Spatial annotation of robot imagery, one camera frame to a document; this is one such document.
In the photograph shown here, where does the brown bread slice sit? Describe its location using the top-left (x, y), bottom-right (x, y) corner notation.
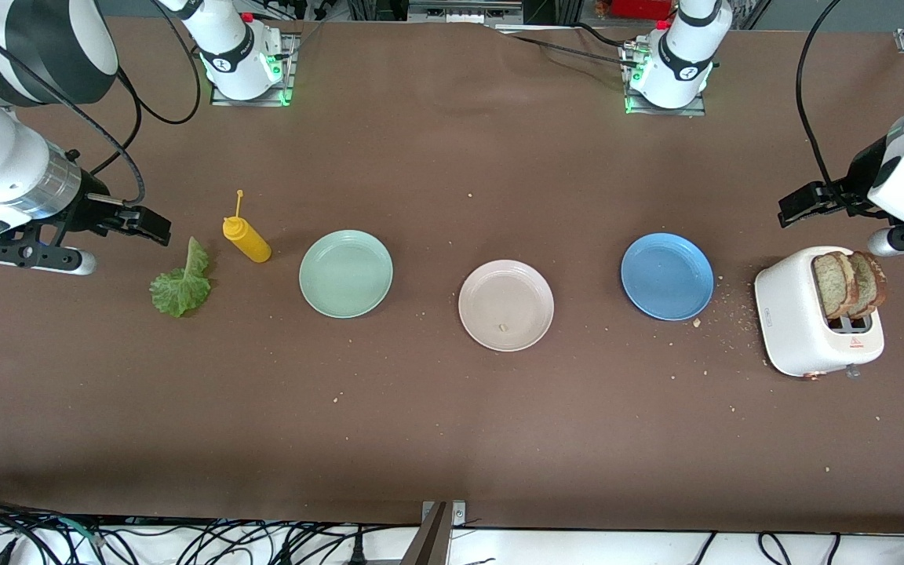
top-left (847, 251), bottom-right (888, 319)
top-left (813, 251), bottom-right (859, 319)

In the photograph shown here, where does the yellow mustard squeeze bottle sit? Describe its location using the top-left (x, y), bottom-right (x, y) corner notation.
top-left (222, 189), bottom-right (272, 264)

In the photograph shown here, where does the blue plate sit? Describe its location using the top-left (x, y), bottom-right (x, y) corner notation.
top-left (621, 232), bottom-right (715, 322)

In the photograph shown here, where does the pale green plate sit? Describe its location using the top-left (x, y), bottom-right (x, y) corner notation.
top-left (299, 229), bottom-right (394, 319)

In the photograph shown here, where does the beige plate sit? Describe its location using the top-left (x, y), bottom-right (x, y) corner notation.
top-left (458, 260), bottom-right (556, 352)

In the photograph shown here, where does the green lettuce leaf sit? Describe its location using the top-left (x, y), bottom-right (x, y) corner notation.
top-left (150, 237), bottom-right (212, 319)

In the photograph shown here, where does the white toaster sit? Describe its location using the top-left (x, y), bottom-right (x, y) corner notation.
top-left (754, 246), bottom-right (886, 380)

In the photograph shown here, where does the red box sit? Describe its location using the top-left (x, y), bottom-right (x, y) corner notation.
top-left (609, 0), bottom-right (673, 20)

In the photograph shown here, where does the brown table cover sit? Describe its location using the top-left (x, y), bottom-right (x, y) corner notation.
top-left (0, 16), bottom-right (904, 534)

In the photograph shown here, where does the grey metal bar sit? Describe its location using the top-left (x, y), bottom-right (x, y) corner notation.
top-left (401, 502), bottom-right (450, 565)

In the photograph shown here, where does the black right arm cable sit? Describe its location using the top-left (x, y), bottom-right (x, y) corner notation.
top-left (0, 0), bottom-right (202, 209)

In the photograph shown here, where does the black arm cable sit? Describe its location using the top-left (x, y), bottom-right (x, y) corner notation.
top-left (0, 0), bottom-right (202, 209)
top-left (795, 0), bottom-right (904, 217)

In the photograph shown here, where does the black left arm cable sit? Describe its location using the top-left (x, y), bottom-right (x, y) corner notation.
top-left (795, 0), bottom-right (904, 217)

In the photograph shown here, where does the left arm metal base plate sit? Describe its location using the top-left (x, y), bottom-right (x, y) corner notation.
top-left (625, 39), bottom-right (708, 117)

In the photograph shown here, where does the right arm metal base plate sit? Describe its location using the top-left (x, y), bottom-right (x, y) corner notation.
top-left (210, 33), bottom-right (297, 108)

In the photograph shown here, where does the black table cable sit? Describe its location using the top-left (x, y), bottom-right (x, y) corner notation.
top-left (486, 21), bottom-right (645, 73)

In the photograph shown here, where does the aluminium frame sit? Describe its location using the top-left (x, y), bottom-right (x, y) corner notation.
top-left (407, 0), bottom-right (523, 24)

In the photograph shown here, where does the black cable tangle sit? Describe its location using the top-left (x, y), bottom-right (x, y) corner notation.
top-left (0, 493), bottom-right (421, 565)

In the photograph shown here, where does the silver bracket plate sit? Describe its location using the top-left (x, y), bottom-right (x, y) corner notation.
top-left (423, 501), bottom-right (467, 528)

